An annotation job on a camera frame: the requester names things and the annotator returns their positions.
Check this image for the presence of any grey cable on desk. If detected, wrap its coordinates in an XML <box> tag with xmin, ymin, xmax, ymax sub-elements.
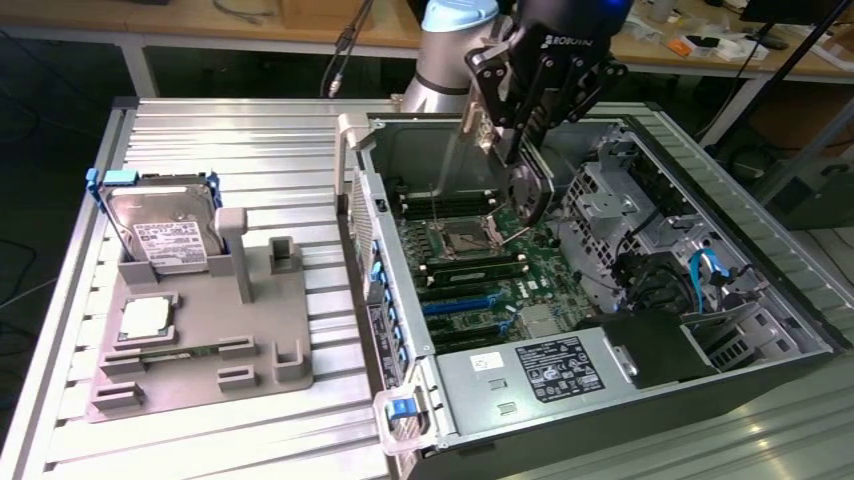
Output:
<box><xmin>212</xmin><ymin>0</ymin><xmax>276</xmax><ymax>25</ymax></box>

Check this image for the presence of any silver power supply with label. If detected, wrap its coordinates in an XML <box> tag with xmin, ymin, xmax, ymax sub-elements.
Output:
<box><xmin>432</xmin><ymin>327</ymin><xmax>642</xmax><ymax>436</ymax></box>

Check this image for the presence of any cluttered wooden desk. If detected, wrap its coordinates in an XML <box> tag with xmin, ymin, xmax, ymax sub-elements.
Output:
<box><xmin>610</xmin><ymin>0</ymin><xmax>854</xmax><ymax>147</ymax></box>

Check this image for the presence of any silver chipset heatsink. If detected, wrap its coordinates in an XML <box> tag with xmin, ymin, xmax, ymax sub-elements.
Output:
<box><xmin>518</xmin><ymin>305</ymin><xmax>560</xmax><ymax>337</ymax></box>

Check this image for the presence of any black monitor with stand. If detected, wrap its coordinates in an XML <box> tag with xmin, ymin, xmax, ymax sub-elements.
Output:
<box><xmin>738</xmin><ymin>0</ymin><xmax>854</xmax><ymax>50</ymax></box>

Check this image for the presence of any black RAM stick with label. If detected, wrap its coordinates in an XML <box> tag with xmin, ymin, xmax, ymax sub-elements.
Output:
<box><xmin>425</xmin><ymin>257</ymin><xmax>528</xmax><ymax>287</ymax></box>

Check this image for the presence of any long wooden desk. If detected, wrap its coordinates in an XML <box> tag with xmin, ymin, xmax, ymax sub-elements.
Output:
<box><xmin>0</xmin><ymin>0</ymin><xmax>423</xmax><ymax>99</ymax></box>

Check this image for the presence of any black wire bundle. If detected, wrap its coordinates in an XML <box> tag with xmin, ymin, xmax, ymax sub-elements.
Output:
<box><xmin>610</xmin><ymin>252</ymin><xmax>692</xmax><ymax>314</ymax></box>

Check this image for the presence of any black slanted pole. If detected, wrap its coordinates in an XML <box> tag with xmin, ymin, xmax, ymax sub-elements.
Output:
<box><xmin>696</xmin><ymin>0</ymin><xmax>843</xmax><ymax>151</ymax></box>

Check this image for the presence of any black box on floor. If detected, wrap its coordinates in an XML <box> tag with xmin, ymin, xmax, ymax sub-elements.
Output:
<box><xmin>766</xmin><ymin>162</ymin><xmax>854</xmax><ymax>231</ymax></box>

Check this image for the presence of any black RAM slot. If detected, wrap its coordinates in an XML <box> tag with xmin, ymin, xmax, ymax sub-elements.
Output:
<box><xmin>397</xmin><ymin>191</ymin><xmax>494</xmax><ymax>207</ymax></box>
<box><xmin>401</xmin><ymin>202</ymin><xmax>496</xmax><ymax>220</ymax></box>

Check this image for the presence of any silver CPU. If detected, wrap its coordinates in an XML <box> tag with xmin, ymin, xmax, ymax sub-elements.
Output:
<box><xmin>117</xmin><ymin>298</ymin><xmax>173</xmax><ymax>341</ymax></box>

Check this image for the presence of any grey parts rack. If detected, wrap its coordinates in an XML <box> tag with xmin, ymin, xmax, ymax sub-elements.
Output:
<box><xmin>83</xmin><ymin>207</ymin><xmax>315</xmax><ymax>425</ymax></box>

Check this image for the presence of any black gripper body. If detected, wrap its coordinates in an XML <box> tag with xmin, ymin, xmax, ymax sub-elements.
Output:
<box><xmin>510</xmin><ymin>0</ymin><xmax>632</xmax><ymax>60</ymax></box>

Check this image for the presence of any CPU socket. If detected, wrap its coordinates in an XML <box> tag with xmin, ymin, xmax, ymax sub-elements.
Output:
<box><xmin>439</xmin><ymin>218</ymin><xmax>499</xmax><ymax>259</ymax></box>

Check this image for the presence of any green motherboard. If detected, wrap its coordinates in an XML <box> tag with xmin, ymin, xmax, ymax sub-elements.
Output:
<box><xmin>392</xmin><ymin>187</ymin><xmax>602</xmax><ymax>351</ymax></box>

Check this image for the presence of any white and black device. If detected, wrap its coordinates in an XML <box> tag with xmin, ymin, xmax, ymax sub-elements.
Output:
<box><xmin>686</xmin><ymin>33</ymin><xmax>762</xmax><ymax>62</ymax></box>

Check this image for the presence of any black expansion slot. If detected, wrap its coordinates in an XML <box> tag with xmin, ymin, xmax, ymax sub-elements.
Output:
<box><xmin>429</xmin><ymin>329</ymin><xmax>507</xmax><ymax>350</ymax></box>
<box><xmin>425</xmin><ymin>315</ymin><xmax>502</xmax><ymax>335</ymax></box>

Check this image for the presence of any thin black cable with plug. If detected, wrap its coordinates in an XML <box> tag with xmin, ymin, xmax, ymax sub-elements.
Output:
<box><xmin>323</xmin><ymin>0</ymin><xmax>376</xmax><ymax>99</ymax></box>

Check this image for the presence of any metal disk bay cage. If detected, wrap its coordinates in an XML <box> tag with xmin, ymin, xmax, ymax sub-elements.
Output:
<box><xmin>558</xmin><ymin>159</ymin><xmax>675</xmax><ymax>306</ymax></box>

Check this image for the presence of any open black PC case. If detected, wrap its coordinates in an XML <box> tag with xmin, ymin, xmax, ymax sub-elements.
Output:
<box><xmin>332</xmin><ymin>112</ymin><xmax>846</xmax><ymax>480</ymax></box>

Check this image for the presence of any blue wire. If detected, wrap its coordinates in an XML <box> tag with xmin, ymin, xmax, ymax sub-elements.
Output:
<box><xmin>686</xmin><ymin>248</ymin><xmax>732</xmax><ymax>316</ymax></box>

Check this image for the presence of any metal socket cover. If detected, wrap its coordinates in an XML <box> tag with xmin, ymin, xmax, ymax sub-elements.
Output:
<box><xmin>484</xmin><ymin>199</ymin><xmax>516</xmax><ymax>237</ymax></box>

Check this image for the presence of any hard disk in blue caddy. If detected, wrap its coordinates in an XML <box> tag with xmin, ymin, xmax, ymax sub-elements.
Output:
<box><xmin>84</xmin><ymin>168</ymin><xmax>227</xmax><ymax>276</ymax></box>

